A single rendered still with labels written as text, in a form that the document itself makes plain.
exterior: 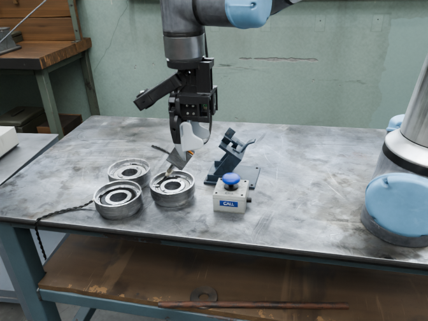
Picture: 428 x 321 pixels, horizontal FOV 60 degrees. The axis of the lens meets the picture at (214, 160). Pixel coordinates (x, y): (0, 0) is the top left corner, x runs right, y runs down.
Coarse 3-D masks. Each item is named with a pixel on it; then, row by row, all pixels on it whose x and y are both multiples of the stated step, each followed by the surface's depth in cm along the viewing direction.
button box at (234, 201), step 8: (224, 184) 84; (240, 184) 84; (248, 184) 85; (216, 192) 81; (224, 192) 81; (232, 192) 81; (240, 192) 81; (216, 200) 81; (224, 200) 80; (232, 200) 80; (240, 200) 80; (248, 200) 83; (216, 208) 82; (224, 208) 82; (232, 208) 81; (240, 208) 81
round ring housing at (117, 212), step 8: (112, 184) 87; (120, 184) 88; (128, 184) 88; (136, 184) 86; (96, 192) 84; (112, 192) 85; (120, 192) 86; (128, 192) 85; (136, 192) 85; (96, 200) 83; (112, 200) 85; (120, 200) 86; (136, 200) 81; (96, 208) 81; (104, 208) 79; (112, 208) 79; (120, 208) 79; (128, 208) 80; (136, 208) 82; (104, 216) 81; (112, 216) 80; (120, 216) 81; (128, 216) 82
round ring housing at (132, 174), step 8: (120, 160) 96; (128, 160) 97; (136, 160) 97; (144, 160) 96; (112, 168) 94; (128, 168) 95; (136, 168) 95; (112, 176) 89; (120, 176) 91; (128, 176) 91; (136, 176) 89; (144, 176) 90; (144, 184) 92
